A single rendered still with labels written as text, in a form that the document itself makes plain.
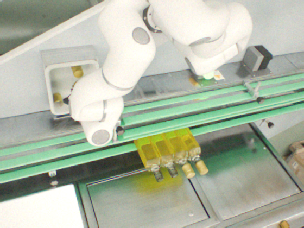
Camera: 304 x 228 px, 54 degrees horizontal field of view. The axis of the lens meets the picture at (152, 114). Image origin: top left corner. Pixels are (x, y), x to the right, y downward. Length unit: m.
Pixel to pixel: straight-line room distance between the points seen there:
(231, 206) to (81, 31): 0.89
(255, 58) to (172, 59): 0.38
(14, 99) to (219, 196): 0.89
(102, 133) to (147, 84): 0.44
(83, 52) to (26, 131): 0.36
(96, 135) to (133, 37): 0.34
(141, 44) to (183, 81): 0.70
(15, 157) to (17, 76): 0.28
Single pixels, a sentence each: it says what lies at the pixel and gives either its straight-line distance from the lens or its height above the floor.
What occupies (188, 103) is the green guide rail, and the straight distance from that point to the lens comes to 1.20.
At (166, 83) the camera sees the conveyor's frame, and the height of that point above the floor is 0.82.
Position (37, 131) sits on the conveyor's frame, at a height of 0.85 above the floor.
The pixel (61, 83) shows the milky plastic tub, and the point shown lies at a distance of 1.14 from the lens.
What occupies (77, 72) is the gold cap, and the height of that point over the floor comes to 0.81.
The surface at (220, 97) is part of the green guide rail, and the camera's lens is 1.27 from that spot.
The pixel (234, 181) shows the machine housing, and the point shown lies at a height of 1.16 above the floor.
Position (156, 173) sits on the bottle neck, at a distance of 1.11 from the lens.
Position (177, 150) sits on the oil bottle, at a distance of 1.16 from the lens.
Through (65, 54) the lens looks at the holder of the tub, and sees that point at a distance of 1.04.
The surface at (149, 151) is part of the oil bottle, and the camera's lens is 1.14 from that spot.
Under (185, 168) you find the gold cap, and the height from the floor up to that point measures 1.13.
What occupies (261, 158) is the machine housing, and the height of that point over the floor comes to 1.10.
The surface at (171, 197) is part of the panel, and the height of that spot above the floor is 1.16.
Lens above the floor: 1.62
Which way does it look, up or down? 37 degrees down
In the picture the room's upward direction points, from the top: 152 degrees clockwise
